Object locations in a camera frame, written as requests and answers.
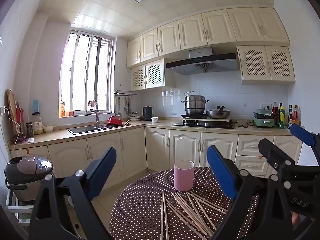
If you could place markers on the steel wok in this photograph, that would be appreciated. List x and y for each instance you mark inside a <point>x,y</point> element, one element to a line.
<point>217,114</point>

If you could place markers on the black gas stove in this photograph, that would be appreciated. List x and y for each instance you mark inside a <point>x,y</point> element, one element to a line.
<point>200,124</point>

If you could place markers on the pink cup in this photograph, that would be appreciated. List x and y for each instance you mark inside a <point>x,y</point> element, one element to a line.
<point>183,177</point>

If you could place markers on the wooden cutting board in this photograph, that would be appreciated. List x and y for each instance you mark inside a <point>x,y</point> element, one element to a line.
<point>11,110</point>

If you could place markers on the wall outlet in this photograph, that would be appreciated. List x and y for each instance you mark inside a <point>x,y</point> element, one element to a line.
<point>265,105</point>

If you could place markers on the cream lower cabinets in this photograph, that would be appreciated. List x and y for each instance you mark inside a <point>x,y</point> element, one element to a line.
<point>130,150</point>

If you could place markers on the small dark jar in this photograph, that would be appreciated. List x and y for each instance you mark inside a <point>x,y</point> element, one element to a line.
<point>29,130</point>

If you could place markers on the red label sauce bottle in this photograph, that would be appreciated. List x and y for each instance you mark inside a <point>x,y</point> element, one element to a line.
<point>296,115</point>

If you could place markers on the dark bottle with red label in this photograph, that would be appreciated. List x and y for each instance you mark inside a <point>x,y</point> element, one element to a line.
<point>275,112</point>

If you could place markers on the white mug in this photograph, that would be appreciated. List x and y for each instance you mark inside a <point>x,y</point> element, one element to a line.
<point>154,120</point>

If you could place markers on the small lattice door cabinet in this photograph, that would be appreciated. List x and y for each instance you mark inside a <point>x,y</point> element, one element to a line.
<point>152,75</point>

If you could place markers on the green electric cooker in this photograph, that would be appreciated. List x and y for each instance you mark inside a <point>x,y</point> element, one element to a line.
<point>263,122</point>

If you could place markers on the steel sink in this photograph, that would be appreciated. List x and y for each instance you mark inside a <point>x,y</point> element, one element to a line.
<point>82,130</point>

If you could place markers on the grey rice cooker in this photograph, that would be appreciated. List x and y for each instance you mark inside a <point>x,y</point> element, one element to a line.
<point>27,177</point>

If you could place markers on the dark sauce bottle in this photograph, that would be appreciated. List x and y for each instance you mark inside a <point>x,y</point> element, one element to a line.
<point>290,116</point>

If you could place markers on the orange bottle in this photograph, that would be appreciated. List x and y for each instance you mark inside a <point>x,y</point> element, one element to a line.
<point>62,110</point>

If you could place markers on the metal utensil rail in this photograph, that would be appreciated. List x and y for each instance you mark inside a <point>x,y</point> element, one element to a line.
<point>125,93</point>

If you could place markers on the black kettle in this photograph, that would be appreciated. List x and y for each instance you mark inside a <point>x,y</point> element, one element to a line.
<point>147,113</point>

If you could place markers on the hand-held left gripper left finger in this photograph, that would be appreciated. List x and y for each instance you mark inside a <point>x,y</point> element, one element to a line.
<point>101,172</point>

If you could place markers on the small white bowl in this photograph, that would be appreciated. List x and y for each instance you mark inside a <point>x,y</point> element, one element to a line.
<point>48,129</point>

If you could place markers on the large lattice door cabinet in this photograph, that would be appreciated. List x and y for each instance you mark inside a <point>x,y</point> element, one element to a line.
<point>265,63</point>

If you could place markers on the person's right hand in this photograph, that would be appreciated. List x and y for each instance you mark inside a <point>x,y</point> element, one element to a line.
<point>295,219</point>

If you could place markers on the red bowl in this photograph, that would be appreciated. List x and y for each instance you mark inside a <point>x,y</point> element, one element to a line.
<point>114,122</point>

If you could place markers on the metal faucet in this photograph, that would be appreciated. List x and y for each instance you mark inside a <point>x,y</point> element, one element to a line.
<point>97,117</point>

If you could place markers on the sliding window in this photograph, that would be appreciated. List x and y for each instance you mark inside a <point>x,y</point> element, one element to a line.
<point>82,72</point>

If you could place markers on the large jar with white label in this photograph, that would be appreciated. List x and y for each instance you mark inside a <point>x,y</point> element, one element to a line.
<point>37,126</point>

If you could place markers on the hanging metal spatula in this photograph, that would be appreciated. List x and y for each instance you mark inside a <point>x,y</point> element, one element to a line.
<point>127,108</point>

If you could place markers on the stack of white bowls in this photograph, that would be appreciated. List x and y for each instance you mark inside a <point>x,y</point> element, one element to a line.
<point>135,117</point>

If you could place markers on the small red jar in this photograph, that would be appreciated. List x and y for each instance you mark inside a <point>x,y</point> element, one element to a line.
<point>71,113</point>

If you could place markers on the light blue box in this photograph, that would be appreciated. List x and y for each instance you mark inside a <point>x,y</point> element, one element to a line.
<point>35,106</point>

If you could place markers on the set of wooden chopsticks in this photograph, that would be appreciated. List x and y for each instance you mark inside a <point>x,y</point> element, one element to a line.
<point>178,198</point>

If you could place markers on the steel steamer pot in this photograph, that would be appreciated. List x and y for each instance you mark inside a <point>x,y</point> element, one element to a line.
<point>194,106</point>

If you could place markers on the cream cabinets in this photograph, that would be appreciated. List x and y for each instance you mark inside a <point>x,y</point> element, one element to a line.
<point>130,150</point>
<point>195,32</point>

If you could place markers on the hanging metal ladle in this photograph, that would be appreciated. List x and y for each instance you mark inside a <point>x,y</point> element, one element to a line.
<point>118,113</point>

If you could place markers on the cream upper cabinets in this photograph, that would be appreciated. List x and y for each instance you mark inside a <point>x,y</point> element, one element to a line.
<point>195,32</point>

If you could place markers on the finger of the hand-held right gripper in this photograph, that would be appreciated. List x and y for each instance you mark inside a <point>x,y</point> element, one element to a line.
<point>301,132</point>
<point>271,150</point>

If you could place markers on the red utensil holder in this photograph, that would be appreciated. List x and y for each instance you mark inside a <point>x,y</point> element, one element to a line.
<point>19,117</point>

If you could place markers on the green and yellow bottle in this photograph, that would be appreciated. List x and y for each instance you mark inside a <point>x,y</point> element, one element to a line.
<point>281,120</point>

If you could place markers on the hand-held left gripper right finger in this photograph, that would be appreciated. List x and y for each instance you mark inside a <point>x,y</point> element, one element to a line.
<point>221,170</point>

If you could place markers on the range hood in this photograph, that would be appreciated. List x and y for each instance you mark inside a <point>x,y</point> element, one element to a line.
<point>200,63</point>

